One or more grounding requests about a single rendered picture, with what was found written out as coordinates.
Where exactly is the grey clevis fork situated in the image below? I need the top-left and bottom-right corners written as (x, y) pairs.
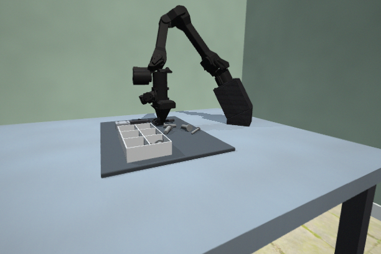
top-left (152, 118), bottom-right (174, 126)

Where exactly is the white compartment tray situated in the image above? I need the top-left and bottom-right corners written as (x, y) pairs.
top-left (118, 123), bottom-right (172, 163)

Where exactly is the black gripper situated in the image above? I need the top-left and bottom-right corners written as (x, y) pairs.
top-left (148, 85), bottom-right (176, 124)

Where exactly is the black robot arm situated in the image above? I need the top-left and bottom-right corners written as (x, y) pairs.
top-left (133, 5), bottom-right (233, 105)

